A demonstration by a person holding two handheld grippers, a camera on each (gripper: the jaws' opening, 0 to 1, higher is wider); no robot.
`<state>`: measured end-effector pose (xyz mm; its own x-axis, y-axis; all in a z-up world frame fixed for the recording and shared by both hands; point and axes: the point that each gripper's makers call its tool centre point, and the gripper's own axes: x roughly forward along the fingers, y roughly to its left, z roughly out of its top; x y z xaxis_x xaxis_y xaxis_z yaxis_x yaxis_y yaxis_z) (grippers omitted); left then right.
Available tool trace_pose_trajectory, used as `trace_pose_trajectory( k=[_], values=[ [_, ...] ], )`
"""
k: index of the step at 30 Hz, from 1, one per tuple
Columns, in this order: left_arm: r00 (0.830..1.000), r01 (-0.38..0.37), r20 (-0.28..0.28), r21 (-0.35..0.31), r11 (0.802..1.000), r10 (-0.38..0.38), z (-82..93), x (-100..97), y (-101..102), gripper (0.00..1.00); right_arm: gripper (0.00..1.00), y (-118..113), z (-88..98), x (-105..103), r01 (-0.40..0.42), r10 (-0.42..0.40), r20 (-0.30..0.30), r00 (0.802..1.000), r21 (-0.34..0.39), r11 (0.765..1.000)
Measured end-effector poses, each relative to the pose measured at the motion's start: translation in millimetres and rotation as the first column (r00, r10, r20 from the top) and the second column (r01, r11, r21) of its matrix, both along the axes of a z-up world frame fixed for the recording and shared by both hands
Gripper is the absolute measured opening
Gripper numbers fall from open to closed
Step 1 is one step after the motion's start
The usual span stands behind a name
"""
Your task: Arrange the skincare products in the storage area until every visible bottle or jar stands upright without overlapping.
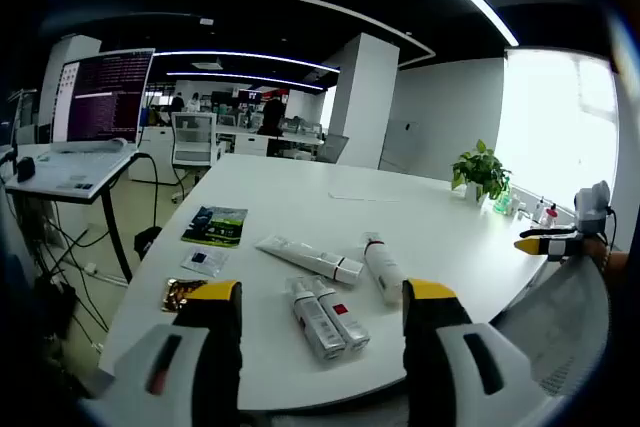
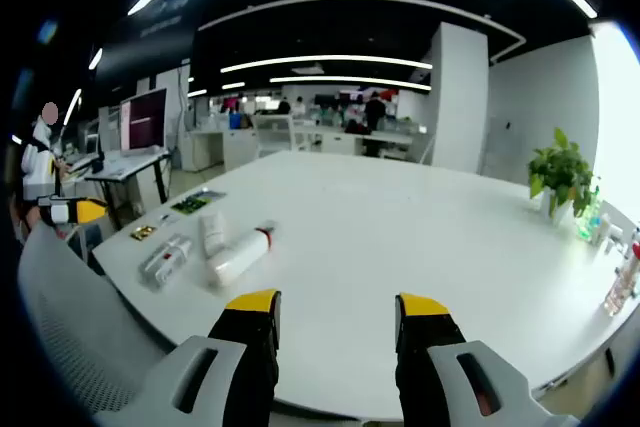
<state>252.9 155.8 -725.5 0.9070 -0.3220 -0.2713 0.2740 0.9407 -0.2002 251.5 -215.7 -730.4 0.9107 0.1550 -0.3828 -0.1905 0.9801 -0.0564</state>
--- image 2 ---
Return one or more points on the green sachet packet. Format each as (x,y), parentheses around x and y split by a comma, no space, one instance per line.
(197,202)

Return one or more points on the green bottle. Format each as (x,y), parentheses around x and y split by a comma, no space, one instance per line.
(590,219)

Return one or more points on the gold sachet packet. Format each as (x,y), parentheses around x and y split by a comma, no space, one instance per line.
(143,232)

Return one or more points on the white slatted chair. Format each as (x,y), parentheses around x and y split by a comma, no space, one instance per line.
(274,134)

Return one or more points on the clear bottle red cap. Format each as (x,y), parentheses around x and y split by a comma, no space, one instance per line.
(625,282)

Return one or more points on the grey mesh office chair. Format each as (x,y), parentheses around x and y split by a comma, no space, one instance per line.
(75,327)

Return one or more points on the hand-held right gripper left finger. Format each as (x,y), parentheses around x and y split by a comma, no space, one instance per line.
(240,347)

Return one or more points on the clear-cased skincare bottle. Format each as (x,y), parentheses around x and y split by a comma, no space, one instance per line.
(166,259)

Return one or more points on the potted green plant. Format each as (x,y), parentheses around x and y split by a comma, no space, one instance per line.
(557,172)

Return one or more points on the white office desk black legs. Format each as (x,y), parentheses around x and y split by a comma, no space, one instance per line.
(125,164)

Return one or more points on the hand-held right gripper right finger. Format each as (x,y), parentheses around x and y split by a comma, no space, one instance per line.
(425,347)

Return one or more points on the computer monitor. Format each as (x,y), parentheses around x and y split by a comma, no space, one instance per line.
(145,119)

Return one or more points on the small white bottle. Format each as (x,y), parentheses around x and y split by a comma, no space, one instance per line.
(607,234)

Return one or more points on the white skincare tube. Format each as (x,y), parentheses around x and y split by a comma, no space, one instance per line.
(214,234)

